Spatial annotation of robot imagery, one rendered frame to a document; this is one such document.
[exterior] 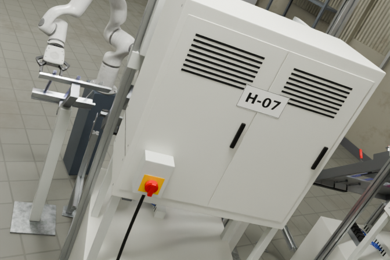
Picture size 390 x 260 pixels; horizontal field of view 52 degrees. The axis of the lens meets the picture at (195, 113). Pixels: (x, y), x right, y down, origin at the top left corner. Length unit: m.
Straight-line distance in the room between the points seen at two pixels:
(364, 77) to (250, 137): 0.41
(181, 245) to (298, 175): 0.70
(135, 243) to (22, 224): 0.97
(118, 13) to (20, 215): 1.35
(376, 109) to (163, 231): 4.18
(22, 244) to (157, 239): 0.93
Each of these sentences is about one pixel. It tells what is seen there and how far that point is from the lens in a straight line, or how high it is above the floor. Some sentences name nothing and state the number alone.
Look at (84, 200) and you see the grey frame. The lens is 2.01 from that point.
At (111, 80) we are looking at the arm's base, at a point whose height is 0.79.
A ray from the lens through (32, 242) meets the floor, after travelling 2.57.
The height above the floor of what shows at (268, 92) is 1.54.
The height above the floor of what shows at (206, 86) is 1.49.
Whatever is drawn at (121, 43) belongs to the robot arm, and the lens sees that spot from 2.54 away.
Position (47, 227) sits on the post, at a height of 0.01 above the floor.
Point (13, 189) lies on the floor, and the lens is 2.86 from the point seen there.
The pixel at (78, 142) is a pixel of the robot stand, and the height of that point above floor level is 0.29.
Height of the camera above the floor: 1.92
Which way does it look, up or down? 25 degrees down
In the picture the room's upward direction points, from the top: 24 degrees clockwise
